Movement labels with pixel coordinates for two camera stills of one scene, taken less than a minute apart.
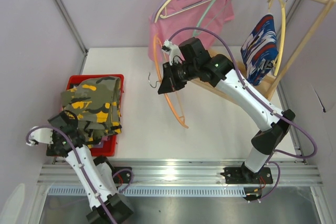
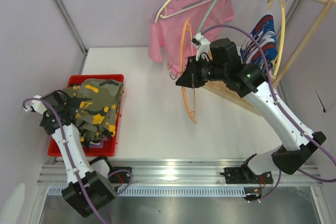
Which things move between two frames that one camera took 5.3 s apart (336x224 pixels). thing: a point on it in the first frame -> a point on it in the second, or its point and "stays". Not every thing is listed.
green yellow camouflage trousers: [96, 103] stays
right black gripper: [174, 75] -> [193, 72]
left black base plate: [122, 177] stays
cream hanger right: [283, 24] stays
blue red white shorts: [260, 50] stays
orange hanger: [178, 120] -> [181, 64]
